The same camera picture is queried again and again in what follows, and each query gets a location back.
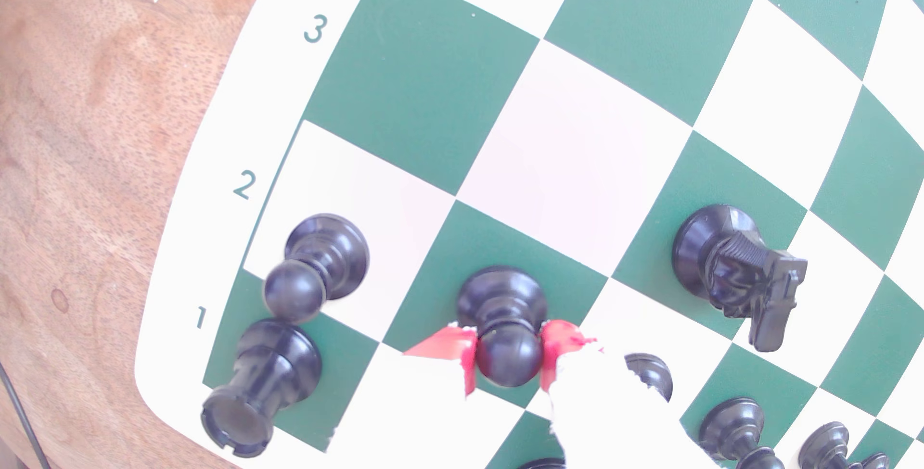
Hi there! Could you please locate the black chess knight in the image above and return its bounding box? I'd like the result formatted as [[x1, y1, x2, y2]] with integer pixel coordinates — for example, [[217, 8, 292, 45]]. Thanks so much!
[[671, 203, 809, 353]]

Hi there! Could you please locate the black cable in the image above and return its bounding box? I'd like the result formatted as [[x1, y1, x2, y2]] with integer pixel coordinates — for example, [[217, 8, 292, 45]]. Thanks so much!
[[0, 364, 51, 469]]

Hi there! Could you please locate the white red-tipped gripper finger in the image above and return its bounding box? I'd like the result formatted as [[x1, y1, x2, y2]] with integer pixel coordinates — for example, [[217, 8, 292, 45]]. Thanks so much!
[[541, 320, 716, 469], [328, 323, 499, 469]]

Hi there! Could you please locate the green white chess mat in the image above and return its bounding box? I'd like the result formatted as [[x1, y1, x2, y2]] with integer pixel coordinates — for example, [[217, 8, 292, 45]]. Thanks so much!
[[133, 0, 924, 469]]

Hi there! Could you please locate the black chess rook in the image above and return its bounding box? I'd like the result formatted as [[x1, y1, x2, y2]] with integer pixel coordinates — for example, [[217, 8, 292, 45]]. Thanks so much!
[[201, 319, 323, 459]]

